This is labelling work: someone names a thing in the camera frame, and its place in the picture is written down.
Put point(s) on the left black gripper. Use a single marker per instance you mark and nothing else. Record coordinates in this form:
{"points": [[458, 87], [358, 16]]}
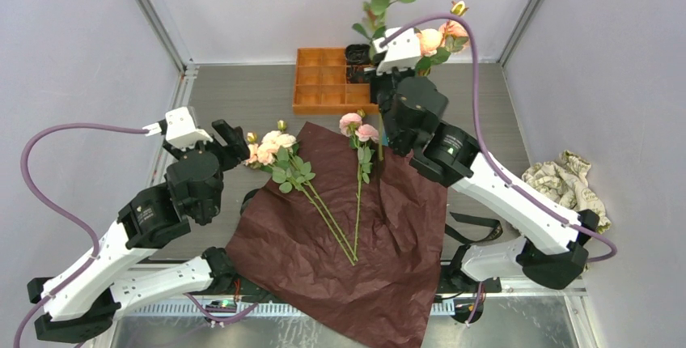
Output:
{"points": [[235, 152]]}

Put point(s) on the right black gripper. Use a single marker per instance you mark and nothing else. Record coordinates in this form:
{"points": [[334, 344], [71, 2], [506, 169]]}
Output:
{"points": [[377, 78]]}

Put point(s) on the peach rose stem with bud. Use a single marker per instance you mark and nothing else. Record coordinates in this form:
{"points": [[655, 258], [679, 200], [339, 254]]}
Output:
{"points": [[437, 45]]}

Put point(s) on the black printed ribbon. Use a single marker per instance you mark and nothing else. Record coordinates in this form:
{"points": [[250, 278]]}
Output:
{"points": [[492, 228]]}

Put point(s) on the dark red wrapping paper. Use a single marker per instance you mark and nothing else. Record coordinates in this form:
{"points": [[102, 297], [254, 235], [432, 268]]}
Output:
{"points": [[396, 221]]}

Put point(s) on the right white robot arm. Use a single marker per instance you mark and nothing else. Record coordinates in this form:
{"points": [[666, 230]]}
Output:
{"points": [[550, 248]]}

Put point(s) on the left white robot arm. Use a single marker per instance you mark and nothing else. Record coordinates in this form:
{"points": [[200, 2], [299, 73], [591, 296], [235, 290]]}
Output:
{"points": [[87, 298]]}

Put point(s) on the two pink roses stem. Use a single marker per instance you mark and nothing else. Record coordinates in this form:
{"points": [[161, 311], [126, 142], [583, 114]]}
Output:
{"points": [[362, 136]]}

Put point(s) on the black rolled sock top left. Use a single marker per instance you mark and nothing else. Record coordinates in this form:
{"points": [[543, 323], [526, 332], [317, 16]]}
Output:
{"points": [[357, 55]]}

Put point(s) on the cream peach roses stem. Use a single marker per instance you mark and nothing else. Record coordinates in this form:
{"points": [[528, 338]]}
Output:
{"points": [[277, 153]]}

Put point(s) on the orange compartment tray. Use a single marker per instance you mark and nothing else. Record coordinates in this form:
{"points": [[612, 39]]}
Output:
{"points": [[326, 84]]}

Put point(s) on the small electronics board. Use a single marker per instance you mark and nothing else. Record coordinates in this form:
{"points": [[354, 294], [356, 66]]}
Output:
{"points": [[221, 306]]}

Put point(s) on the crumpled printed cloth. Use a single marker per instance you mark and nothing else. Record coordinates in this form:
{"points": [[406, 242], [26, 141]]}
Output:
{"points": [[565, 182]]}

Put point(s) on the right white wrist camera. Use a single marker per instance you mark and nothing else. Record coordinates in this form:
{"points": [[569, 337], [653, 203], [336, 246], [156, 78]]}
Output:
{"points": [[399, 50]]}

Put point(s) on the perforated metal rail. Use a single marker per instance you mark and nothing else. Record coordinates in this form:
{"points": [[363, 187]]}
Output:
{"points": [[185, 308]]}

